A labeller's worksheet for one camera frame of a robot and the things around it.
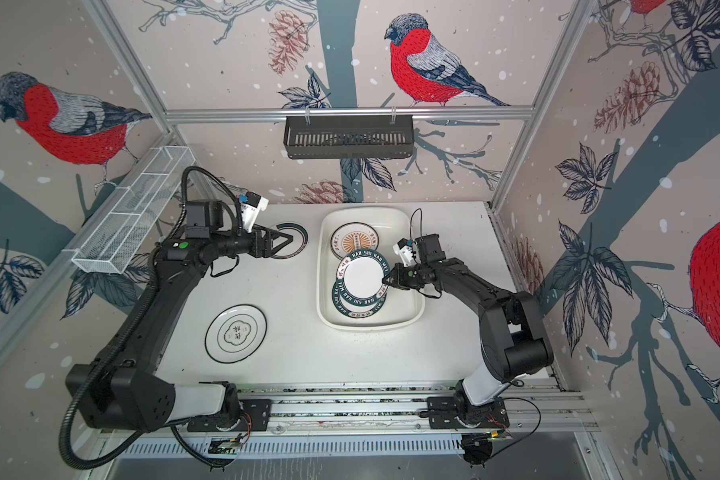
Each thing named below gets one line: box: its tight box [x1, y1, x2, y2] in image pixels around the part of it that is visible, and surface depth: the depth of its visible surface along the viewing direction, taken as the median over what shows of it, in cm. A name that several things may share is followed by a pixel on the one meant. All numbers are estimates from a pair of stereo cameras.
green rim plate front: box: [332, 280, 388, 318], surface depth 92 cm
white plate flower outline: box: [204, 304, 268, 364], surface depth 89 cm
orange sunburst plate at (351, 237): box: [330, 222, 380, 259], surface depth 110 cm
